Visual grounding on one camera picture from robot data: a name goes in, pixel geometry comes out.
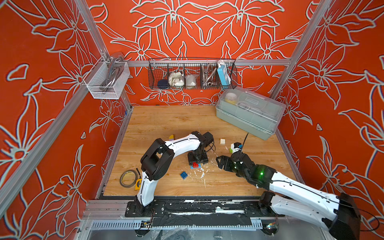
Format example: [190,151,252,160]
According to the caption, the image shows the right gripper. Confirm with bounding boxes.
[214,155,250,182]

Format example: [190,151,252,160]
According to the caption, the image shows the light blue long lego brick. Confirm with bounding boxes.
[191,164,202,169]

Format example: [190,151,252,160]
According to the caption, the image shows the teal blue lego brick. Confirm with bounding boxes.
[180,172,188,180]

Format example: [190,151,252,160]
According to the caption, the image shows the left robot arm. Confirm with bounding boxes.
[135,131,214,211]

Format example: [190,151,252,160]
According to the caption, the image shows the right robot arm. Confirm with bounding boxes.
[216,151,361,240]

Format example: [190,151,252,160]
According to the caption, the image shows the grey lidded storage box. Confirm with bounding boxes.
[216,87,287,141]

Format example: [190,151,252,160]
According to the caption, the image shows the yellow tape measure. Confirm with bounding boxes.
[135,178,142,191]

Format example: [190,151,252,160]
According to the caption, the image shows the tape roll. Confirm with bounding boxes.
[119,170,139,188]

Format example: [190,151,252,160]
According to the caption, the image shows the white cloth in basket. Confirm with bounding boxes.
[168,72,185,88]

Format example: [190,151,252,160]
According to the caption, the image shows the light blue box in basket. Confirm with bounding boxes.
[217,60,231,86]

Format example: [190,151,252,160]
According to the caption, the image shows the clear plastic bin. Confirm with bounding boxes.
[85,52,130,100]

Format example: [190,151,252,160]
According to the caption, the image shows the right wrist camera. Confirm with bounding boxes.
[230,142,243,154]

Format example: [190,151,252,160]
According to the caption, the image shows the black wire basket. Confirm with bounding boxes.
[148,57,239,90]

